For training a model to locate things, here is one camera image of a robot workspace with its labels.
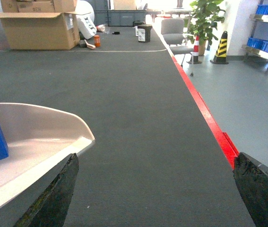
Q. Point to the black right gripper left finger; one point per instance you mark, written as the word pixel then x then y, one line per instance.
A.
pixel 51 207

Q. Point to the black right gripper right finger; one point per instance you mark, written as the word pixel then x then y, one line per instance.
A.
pixel 251 178

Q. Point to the beige plastic scoop tray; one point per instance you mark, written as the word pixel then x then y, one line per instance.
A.
pixel 38 138

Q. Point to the yellow black traffic cone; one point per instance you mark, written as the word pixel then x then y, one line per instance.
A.
pixel 220 55

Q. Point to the red white traffic cone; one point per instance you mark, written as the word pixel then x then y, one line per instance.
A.
pixel 195 54

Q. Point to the orange bottle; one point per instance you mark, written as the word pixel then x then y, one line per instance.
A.
pixel 97 41

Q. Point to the large open cardboard box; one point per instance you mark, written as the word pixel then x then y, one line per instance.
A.
pixel 41 31

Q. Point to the green potted plant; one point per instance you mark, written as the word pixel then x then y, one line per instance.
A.
pixel 205 17

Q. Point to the grey office chair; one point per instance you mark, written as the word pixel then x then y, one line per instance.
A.
pixel 172 32

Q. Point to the white plastic bag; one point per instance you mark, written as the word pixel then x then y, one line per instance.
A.
pixel 86 22

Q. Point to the black labelled canister near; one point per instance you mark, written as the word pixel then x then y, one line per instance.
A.
pixel 144 33

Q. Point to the grey plastic crate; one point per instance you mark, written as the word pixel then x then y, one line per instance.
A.
pixel 119 17

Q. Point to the stacked cardboard box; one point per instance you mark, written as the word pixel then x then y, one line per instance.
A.
pixel 38 6

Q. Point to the wooden handled brush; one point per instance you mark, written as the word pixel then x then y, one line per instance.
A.
pixel 85 44

